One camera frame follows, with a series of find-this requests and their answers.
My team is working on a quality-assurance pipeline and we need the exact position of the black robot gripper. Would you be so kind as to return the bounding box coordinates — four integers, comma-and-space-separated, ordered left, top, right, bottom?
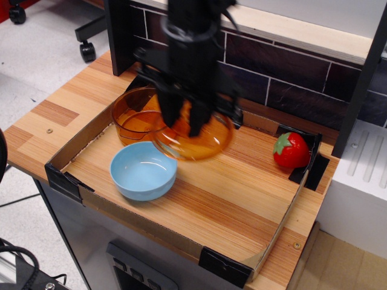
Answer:
134, 31, 243, 138

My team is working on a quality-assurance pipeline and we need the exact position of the amber glass pot lid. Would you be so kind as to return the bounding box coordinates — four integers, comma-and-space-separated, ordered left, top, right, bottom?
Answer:
151, 101, 233, 161

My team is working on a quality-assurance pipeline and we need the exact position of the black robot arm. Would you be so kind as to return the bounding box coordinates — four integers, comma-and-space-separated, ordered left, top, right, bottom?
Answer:
134, 1, 243, 137

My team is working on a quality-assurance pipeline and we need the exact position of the light blue bowl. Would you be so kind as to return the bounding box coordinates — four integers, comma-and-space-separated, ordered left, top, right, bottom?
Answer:
110, 141, 178, 201

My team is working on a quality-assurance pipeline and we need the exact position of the red toy strawberry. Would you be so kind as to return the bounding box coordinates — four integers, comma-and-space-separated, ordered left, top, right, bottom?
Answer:
273, 132, 311, 169

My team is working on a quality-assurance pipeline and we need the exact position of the black office chair base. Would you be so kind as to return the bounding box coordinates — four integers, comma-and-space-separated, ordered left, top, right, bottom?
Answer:
75, 15, 106, 63

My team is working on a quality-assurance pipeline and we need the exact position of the cardboard fence with black tape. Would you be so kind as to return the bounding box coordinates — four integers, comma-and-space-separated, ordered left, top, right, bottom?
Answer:
44, 71, 330, 289

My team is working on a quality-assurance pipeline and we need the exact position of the grey oven control panel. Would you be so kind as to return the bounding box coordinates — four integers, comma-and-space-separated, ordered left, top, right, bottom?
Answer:
106, 242, 179, 290

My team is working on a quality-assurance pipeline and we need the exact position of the black caster wheel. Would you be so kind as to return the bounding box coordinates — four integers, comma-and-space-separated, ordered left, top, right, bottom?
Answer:
8, 5, 27, 25

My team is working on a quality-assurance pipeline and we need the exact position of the white toy sink unit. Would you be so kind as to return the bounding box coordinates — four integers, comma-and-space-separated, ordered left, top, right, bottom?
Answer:
317, 120, 386, 258

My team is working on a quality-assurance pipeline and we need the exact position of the black equipment bottom left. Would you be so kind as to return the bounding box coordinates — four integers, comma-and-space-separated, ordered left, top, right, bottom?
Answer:
16, 269, 70, 290

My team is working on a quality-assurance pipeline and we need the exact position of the black upright post left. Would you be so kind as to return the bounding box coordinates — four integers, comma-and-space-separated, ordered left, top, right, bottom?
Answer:
104, 0, 144, 76

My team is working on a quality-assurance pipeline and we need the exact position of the dark grey upright post right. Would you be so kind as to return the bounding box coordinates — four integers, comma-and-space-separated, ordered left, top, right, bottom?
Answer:
331, 6, 386, 158

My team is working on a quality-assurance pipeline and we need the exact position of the black cable bottom left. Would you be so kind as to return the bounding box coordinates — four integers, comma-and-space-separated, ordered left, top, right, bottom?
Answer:
0, 237, 40, 290

